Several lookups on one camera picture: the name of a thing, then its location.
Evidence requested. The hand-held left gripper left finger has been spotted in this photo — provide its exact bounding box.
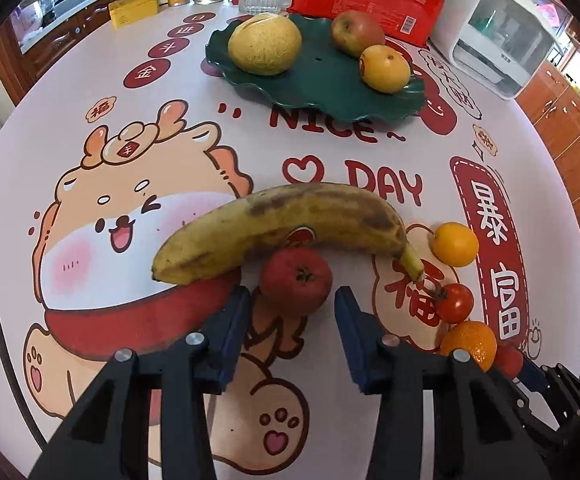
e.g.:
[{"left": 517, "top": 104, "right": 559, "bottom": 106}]
[{"left": 28, "top": 285, "right": 251, "bottom": 480}]

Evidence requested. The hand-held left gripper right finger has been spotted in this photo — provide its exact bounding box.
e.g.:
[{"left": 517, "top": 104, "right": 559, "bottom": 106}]
[{"left": 334, "top": 285, "right": 553, "bottom": 480}]

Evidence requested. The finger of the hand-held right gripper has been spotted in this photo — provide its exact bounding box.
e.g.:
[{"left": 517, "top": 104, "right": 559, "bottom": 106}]
[{"left": 514, "top": 356, "right": 555, "bottom": 397}]

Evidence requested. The small red hawthorn fruit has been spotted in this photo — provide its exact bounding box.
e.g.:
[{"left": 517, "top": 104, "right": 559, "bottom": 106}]
[{"left": 492, "top": 344, "right": 523, "bottom": 378}]

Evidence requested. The small orange tangerine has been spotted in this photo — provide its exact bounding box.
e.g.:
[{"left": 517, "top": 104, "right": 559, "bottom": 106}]
[{"left": 439, "top": 321, "right": 498, "bottom": 372}]

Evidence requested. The small red apple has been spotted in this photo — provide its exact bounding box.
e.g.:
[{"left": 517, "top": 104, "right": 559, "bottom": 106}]
[{"left": 260, "top": 247, "right": 333, "bottom": 317}]

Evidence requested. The red cherry tomato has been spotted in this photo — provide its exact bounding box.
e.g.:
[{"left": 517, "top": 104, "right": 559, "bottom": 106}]
[{"left": 432, "top": 283, "right": 475, "bottom": 324}]

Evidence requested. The spotted yellow banana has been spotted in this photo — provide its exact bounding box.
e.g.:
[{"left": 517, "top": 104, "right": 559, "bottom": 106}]
[{"left": 151, "top": 183, "right": 425, "bottom": 285}]

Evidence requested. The small yellow tangerine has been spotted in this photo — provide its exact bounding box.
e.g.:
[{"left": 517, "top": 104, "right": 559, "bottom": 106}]
[{"left": 431, "top": 222, "right": 480, "bottom": 267}]

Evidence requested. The dark green scalloped plate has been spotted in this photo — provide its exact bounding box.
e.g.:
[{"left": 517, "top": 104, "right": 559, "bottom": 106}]
[{"left": 205, "top": 14, "right": 428, "bottom": 122}]

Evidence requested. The large yellow orange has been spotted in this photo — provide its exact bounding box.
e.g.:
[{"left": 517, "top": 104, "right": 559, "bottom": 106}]
[{"left": 359, "top": 45, "right": 412, "bottom": 94}]

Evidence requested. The large yellow-green pear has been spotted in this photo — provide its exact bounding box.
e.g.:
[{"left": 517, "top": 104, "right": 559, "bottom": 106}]
[{"left": 227, "top": 12, "right": 303, "bottom": 77}]

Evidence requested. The brown wooden sideboard cabinet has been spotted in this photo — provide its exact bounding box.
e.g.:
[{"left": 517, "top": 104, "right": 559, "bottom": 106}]
[{"left": 515, "top": 35, "right": 580, "bottom": 253}]

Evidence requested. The printed cartoon tablecloth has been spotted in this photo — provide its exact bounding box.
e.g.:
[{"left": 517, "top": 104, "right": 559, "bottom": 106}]
[{"left": 0, "top": 0, "right": 580, "bottom": 480}]

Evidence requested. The white countertop cup sterilizer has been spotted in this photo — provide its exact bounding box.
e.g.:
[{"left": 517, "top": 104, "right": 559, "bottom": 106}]
[{"left": 427, "top": 0, "right": 556, "bottom": 101}]

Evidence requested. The yellow box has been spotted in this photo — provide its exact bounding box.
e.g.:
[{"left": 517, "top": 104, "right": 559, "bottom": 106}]
[{"left": 108, "top": 0, "right": 161, "bottom": 30}]

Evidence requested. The wooden kitchen counter cabinet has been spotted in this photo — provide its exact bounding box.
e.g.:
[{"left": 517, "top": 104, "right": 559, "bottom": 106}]
[{"left": 0, "top": 0, "right": 135, "bottom": 106}]

